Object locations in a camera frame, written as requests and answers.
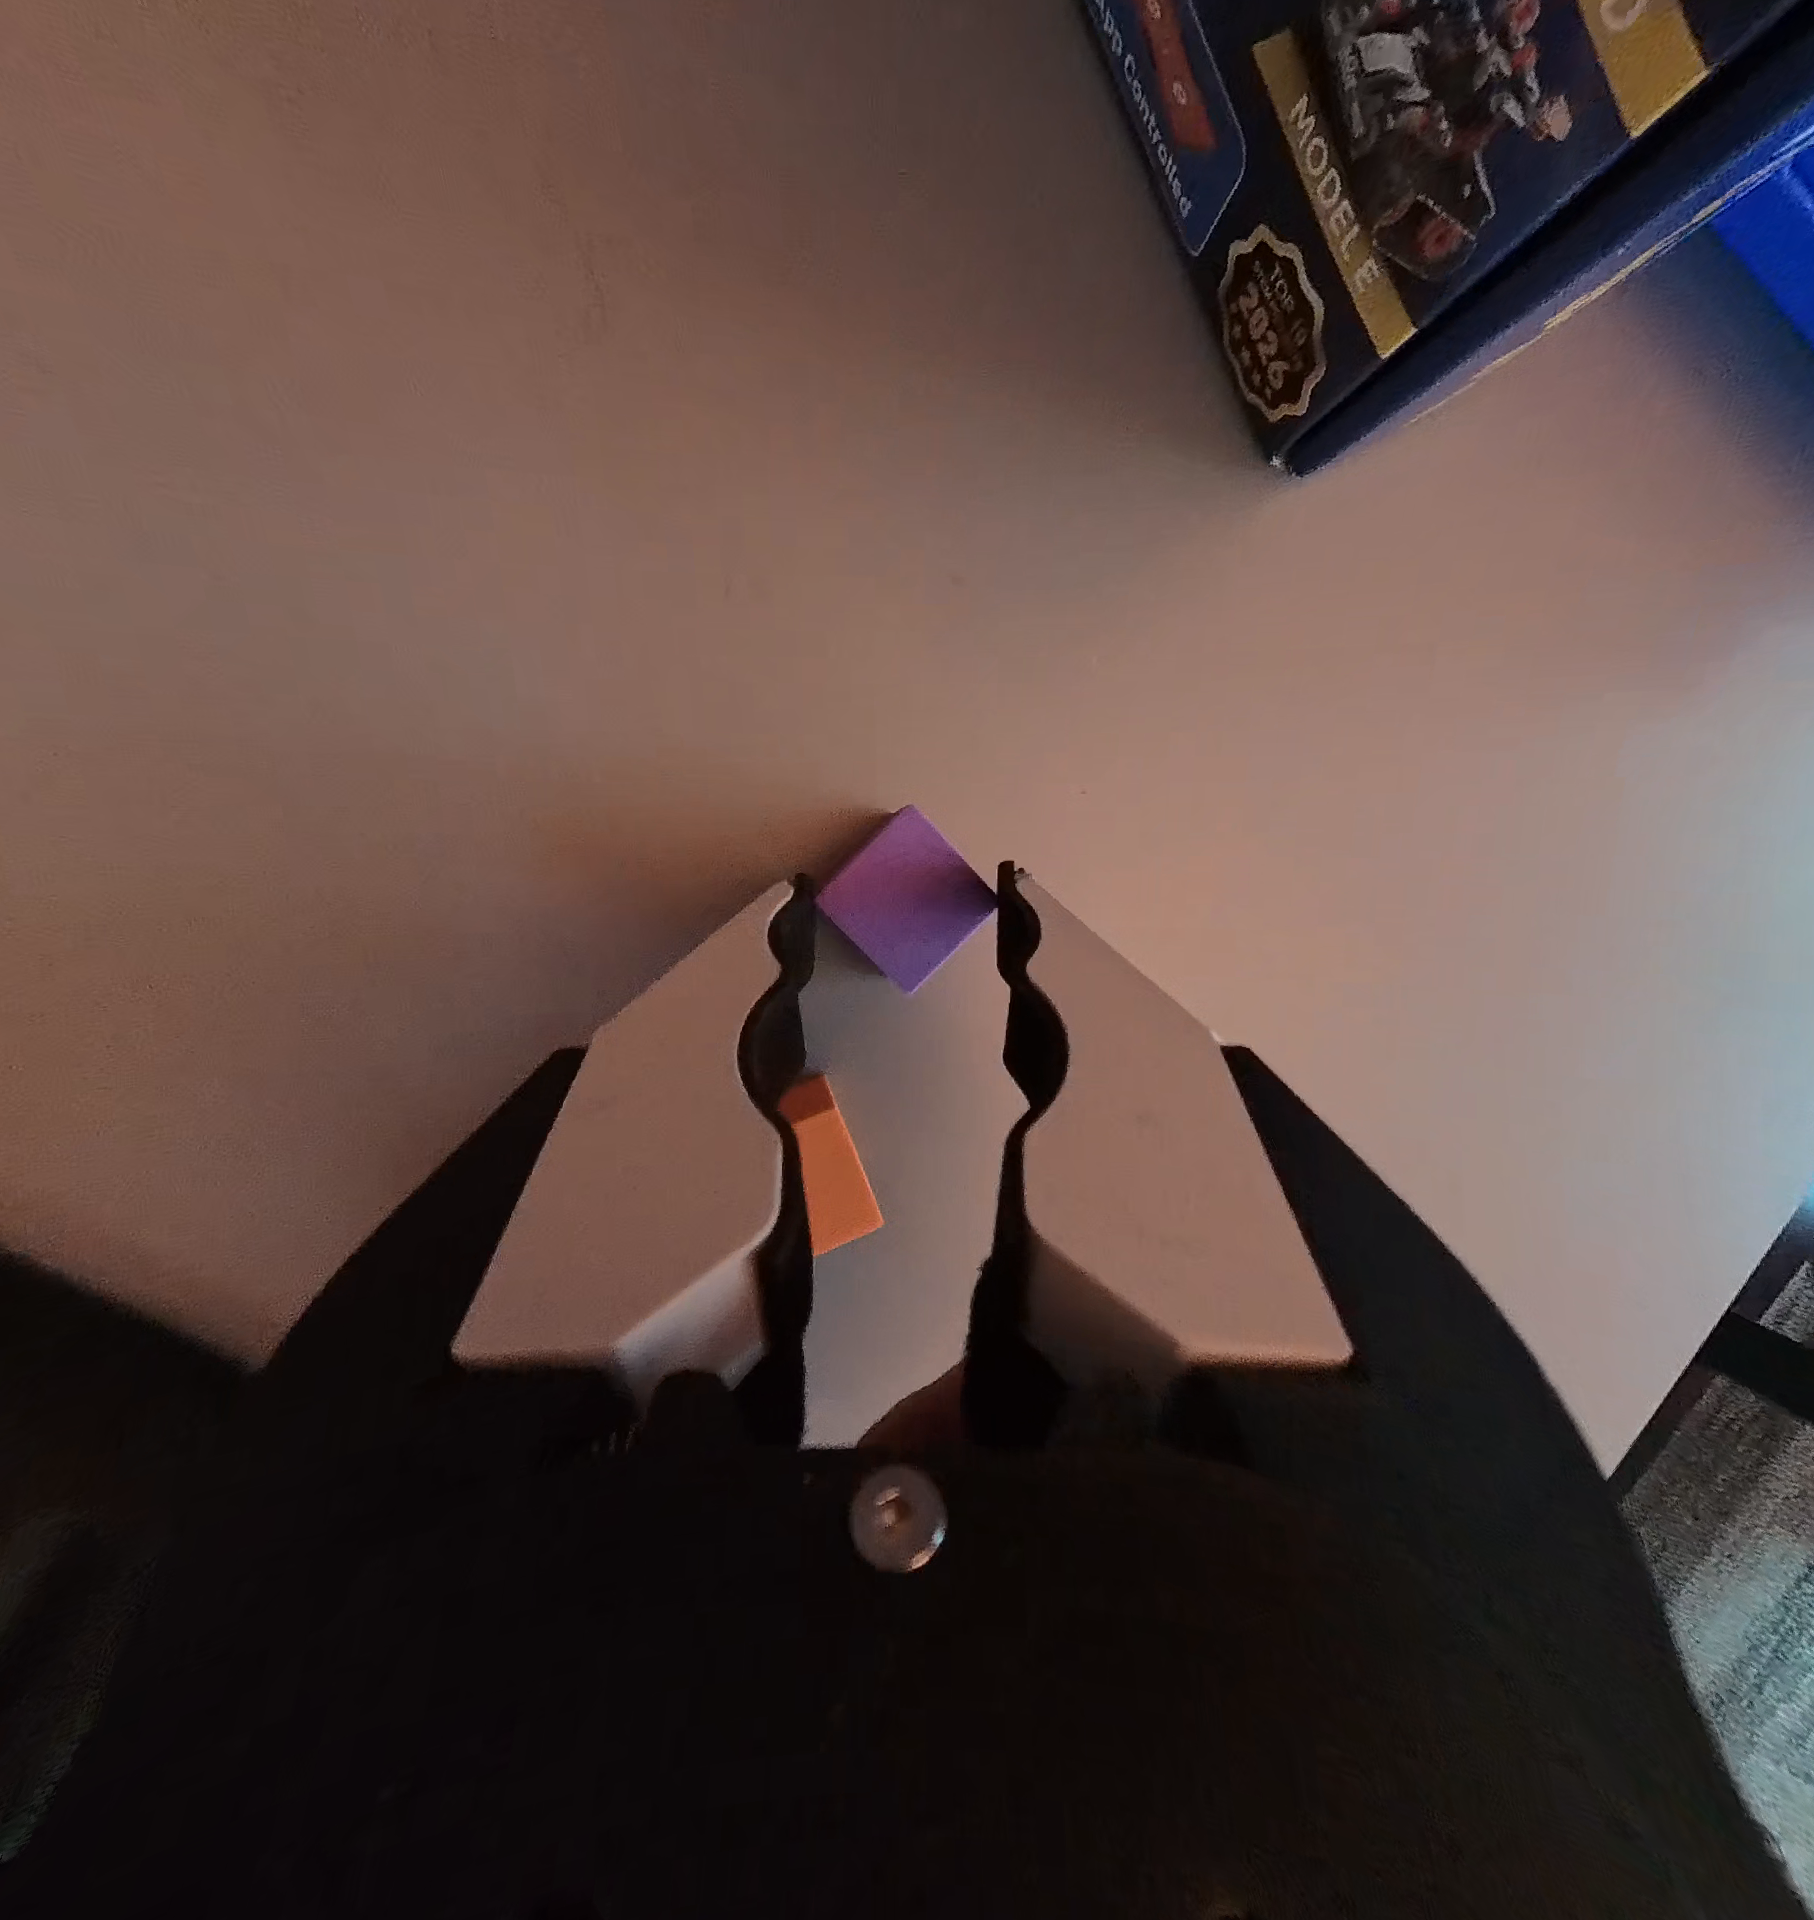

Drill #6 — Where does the purple foam cube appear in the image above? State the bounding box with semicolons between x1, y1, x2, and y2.
816;804;999;995

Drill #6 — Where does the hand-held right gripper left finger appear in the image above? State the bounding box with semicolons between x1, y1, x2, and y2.
453;874;820;1445

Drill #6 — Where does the orange foam cube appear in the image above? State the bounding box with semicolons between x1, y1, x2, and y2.
776;1071;885;1260

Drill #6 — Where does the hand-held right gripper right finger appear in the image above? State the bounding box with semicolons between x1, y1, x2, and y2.
965;858;1360;1441

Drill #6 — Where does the blue toy robot box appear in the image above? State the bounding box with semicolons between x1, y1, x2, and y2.
1078;0;1814;479

